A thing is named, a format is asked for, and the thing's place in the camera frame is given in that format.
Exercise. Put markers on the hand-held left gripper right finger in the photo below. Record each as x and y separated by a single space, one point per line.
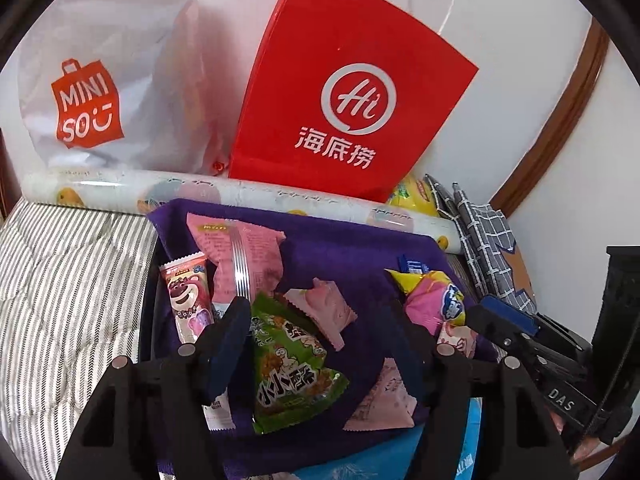
415 360

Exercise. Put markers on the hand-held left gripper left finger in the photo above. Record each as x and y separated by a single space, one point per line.
230 340

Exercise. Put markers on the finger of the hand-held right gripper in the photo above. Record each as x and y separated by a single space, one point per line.
492 332
510 312

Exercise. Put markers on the strawberry print snack packet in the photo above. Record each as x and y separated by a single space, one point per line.
455 341

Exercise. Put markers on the green snack packet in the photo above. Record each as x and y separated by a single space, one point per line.
290 370

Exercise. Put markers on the pink and yellow snack bag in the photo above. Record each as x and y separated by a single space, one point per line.
435 295

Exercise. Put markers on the pink triangular snack packet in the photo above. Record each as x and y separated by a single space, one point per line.
385 395
325 310

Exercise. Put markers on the bear print candy packet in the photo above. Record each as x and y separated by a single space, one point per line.
185 300

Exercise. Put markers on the grey checked folded cloth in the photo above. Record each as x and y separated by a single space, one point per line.
492 240

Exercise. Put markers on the small blue wrapper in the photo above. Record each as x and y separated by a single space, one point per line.
412 264

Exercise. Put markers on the blue tissue pack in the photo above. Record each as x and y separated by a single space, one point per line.
380 455

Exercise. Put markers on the purple towel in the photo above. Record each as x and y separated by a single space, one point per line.
350 250

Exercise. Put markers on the yellow drink pack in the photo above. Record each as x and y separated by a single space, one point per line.
415 195

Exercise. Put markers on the striped bed cover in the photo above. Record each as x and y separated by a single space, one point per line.
65 285

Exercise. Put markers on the fruit print paper roll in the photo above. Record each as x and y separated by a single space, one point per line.
100 185

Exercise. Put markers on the red paper bag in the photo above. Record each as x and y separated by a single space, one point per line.
350 60

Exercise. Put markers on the white plastic bag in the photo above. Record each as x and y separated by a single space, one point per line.
125 60

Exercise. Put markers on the brown wooden frame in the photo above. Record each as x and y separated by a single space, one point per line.
565 110

